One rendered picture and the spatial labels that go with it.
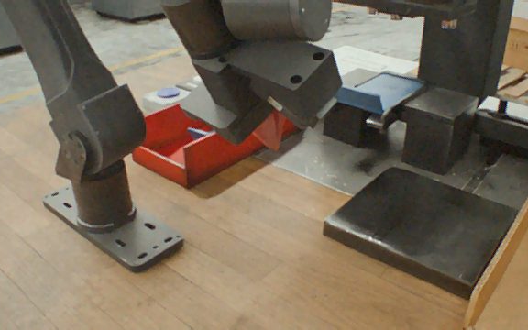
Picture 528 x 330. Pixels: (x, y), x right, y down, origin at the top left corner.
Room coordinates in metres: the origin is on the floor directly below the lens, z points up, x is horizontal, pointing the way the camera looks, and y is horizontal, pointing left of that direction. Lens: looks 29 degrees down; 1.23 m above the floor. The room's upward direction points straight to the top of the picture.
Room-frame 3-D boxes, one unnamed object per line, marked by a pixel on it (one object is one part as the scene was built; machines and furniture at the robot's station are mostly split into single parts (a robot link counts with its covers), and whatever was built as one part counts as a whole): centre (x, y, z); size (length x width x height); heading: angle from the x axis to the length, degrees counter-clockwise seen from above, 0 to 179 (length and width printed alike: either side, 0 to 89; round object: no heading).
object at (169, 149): (0.66, 0.07, 0.93); 0.25 x 0.12 x 0.06; 141
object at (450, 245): (0.44, -0.17, 0.91); 0.17 x 0.16 x 0.02; 51
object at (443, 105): (0.66, -0.19, 0.98); 0.20 x 0.10 x 0.01; 51
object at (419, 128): (0.66, -0.19, 0.94); 0.20 x 0.10 x 0.07; 51
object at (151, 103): (0.79, 0.18, 0.90); 0.07 x 0.07 x 0.06; 51
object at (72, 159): (0.45, 0.18, 1.00); 0.09 x 0.06 x 0.06; 152
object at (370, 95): (0.64, -0.15, 1.00); 0.15 x 0.07 x 0.03; 141
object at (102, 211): (0.46, 0.19, 0.94); 0.20 x 0.07 x 0.08; 51
